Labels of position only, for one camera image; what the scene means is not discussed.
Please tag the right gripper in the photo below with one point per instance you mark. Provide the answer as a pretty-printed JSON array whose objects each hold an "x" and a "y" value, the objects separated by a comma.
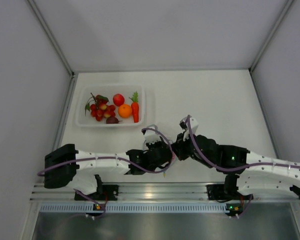
[{"x": 179, "y": 146}]

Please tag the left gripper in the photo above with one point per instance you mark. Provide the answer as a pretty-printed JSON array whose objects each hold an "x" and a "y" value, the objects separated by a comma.
[{"x": 158, "y": 143}]

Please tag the fake orange carrot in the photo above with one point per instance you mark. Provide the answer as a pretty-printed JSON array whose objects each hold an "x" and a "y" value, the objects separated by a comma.
[{"x": 135, "y": 106}]

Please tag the fake orange fruit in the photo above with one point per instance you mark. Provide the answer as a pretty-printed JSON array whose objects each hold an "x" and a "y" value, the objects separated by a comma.
[{"x": 125, "y": 111}]

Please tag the dark red fake plum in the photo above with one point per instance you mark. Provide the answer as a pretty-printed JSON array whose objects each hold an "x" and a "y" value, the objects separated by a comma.
[{"x": 112, "y": 120}]

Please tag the fake red apple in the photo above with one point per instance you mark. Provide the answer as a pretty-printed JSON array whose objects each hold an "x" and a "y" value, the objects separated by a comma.
[{"x": 118, "y": 99}]

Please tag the fake red cherry bunch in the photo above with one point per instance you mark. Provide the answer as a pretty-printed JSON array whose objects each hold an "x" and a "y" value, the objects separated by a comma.
[{"x": 99, "y": 108}]

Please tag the clear zip top bag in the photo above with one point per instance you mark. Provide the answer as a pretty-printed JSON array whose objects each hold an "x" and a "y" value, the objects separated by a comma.
[{"x": 168, "y": 139}]

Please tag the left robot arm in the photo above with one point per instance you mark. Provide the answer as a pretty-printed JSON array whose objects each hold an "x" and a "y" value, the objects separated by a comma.
[{"x": 67, "y": 167}]

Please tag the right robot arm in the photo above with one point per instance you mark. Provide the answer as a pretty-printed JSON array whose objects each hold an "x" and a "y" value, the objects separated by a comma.
[{"x": 247, "y": 173}]

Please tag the white plastic basket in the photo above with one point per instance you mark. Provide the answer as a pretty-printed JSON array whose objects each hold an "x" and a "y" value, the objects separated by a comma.
[{"x": 109, "y": 91}]

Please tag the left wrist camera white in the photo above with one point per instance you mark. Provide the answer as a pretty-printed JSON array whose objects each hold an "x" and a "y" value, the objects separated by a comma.
[{"x": 152, "y": 134}]

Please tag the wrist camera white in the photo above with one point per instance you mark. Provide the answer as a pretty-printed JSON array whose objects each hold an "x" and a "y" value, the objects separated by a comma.
[
  {"x": 189, "y": 125},
  {"x": 152, "y": 134}
]

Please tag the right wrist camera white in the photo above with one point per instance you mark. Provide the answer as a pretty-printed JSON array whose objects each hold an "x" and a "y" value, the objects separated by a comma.
[{"x": 189, "y": 125}]

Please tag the aluminium rail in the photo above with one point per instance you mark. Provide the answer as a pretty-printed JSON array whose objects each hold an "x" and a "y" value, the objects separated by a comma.
[{"x": 134, "y": 192}]

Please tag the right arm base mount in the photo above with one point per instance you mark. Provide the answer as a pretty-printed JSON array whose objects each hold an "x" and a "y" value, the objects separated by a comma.
[{"x": 216, "y": 192}]

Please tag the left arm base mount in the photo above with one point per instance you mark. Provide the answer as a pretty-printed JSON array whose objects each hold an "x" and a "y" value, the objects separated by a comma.
[{"x": 105, "y": 192}]

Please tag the white slotted cable duct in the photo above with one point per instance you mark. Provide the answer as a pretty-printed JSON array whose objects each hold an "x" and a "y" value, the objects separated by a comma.
[{"x": 90, "y": 208}]

